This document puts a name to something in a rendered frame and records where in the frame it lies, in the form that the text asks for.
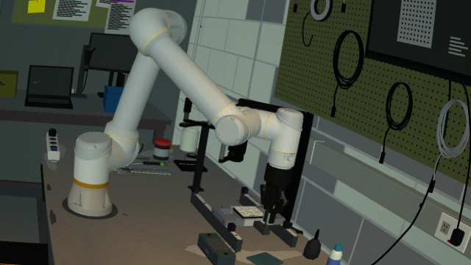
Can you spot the black wall screen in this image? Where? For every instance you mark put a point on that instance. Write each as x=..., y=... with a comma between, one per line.
x=438, y=55

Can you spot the black cabinet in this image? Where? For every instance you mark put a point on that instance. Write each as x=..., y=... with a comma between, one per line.
x=22, y=254

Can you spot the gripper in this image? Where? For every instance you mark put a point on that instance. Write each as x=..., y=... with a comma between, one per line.
x=277, y=176

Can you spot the black power plug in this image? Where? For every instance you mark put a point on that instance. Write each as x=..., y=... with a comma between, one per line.
x=456, y=237

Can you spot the grey nest tray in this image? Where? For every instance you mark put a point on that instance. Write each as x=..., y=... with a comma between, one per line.
x=230, y=217

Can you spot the black stand knob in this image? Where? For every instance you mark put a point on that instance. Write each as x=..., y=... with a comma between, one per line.
x=232, y=226
x=287, y=224
x=244, y=190

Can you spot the olive notice board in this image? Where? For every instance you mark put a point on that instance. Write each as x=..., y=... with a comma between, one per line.
x=73, y=11

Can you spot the white power strip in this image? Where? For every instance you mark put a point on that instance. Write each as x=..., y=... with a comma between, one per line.
x=53, y=145

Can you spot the dark grey rectangular box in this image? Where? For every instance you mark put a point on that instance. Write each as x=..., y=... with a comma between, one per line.
x=215, y=250

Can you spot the white wall outlet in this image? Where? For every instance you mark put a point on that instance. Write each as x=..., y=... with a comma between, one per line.
x=443, y=228

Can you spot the black air blower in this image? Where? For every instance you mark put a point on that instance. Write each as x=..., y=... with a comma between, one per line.
x=312, y=248

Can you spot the grey desk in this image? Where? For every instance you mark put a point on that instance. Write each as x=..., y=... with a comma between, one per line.
x=84, y=114

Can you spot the dark round base sheet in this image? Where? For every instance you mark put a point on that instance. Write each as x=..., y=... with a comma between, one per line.
x=114, y=212

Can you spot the white bottle blue cap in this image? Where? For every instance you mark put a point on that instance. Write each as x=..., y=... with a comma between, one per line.
x=335, y=255

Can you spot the black camera stand frame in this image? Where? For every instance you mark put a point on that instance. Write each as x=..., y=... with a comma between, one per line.
x=303, y=154

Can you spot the green circuit board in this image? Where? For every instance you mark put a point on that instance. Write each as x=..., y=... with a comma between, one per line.
x=265, y=259

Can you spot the black lamp stand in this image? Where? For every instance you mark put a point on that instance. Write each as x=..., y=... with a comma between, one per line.
x=200, y=162

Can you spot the black computer monitor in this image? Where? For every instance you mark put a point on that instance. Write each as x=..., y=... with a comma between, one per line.
x=110, y=51

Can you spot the olive green pegboard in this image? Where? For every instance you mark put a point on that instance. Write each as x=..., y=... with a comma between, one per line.
x=312, y=73

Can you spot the white cylindrical lamp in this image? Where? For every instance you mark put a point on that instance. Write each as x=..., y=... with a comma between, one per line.
x=189, y=140

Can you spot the blue storage box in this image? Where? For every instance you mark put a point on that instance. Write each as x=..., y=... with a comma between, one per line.
x=111, y=98

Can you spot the red capped jar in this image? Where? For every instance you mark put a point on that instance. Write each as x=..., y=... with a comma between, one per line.
x=162, y=148

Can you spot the black laptop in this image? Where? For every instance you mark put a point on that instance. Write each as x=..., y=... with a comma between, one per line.
x=49, y=86

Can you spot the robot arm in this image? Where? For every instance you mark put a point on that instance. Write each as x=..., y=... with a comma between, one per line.
x=173, y=70

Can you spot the yellow cardboard box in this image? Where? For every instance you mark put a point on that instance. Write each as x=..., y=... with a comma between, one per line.
x=8, y=84

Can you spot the grey metal rod tool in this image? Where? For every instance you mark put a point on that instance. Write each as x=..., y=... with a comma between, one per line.
x=143, y=170

